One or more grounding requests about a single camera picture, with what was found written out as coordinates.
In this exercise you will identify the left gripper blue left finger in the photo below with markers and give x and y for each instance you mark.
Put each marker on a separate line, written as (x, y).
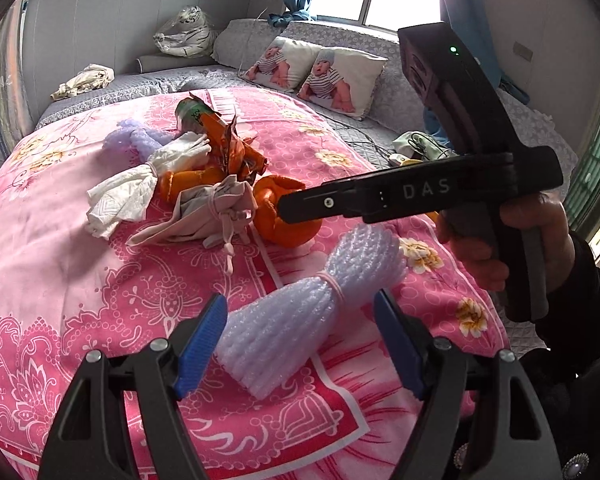
(194, 342)

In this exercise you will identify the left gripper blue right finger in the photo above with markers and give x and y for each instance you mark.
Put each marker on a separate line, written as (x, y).
(405, 339)

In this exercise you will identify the grey beige cloth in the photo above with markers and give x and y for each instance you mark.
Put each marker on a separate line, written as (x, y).
(213, 214)

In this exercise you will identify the white tissue paper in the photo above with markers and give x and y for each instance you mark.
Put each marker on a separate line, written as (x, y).
(126, 195)

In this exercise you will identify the orange snack wrapper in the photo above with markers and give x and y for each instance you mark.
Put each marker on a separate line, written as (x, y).
(229, 155)

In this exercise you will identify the green snack wrapper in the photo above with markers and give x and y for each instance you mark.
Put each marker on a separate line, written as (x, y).
(188, 114)

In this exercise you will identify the person's right forearm black sleeve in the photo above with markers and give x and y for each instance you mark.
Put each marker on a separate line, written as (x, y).
(566, 373)

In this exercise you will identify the yellow rimmed trash bin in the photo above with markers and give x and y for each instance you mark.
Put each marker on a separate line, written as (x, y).
(418, 177)

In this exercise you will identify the person's right hand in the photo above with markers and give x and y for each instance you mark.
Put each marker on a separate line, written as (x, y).
(535, 229)

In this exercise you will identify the green cloth on sofa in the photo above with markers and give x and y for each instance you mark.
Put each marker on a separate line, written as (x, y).
(420, 145)

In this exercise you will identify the pink floral bed sheet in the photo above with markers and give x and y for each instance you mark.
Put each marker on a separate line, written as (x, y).
(344, 415)

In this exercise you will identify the right baby print pillow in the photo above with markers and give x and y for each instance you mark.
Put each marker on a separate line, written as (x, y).
(343, 80)

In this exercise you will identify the baby print pillow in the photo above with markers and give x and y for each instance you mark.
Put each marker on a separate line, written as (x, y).
(343, 80)
(284, 64)

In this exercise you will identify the right blue curtain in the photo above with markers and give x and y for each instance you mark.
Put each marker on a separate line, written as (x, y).
(469, 21)

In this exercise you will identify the purple foam net sleeve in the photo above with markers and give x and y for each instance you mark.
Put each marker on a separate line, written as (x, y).
(134, 137)

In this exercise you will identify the left baby print pillow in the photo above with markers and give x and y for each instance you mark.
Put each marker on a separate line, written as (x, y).
(284, 64)

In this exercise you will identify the grey flat cushion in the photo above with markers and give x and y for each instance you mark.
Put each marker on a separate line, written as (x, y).
(159, 61)

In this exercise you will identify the beige crumpled cloth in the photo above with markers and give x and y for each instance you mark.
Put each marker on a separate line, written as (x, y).
(92, 77)

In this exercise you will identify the white tiger plush toy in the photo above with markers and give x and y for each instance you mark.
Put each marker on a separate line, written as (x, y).
(190, 33)

